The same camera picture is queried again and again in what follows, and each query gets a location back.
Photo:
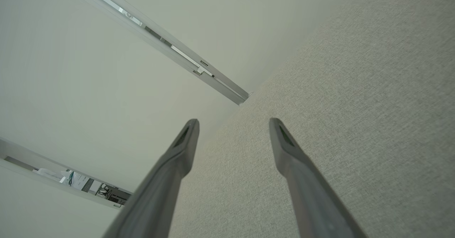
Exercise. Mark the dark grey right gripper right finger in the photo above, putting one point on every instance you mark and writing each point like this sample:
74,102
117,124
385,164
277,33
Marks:
312,202

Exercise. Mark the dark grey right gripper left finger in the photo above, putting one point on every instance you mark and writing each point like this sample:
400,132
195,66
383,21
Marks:
160,195

